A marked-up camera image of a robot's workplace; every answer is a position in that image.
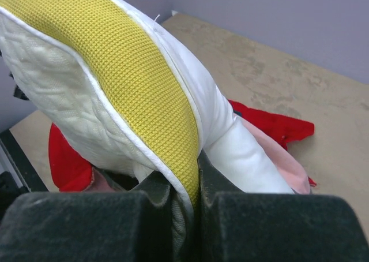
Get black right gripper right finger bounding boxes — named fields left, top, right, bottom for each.
left=198, top=154, right=368, bottom=261

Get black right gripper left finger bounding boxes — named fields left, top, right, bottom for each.
left=1, top=172, right=172, bottom=261

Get red embroidered pillowcase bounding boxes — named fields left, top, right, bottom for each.
left=48, top=101, right=316, bottom=194

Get white yellow-edged pillow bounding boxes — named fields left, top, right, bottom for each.
left=1, top=0, right=292, bottom=259

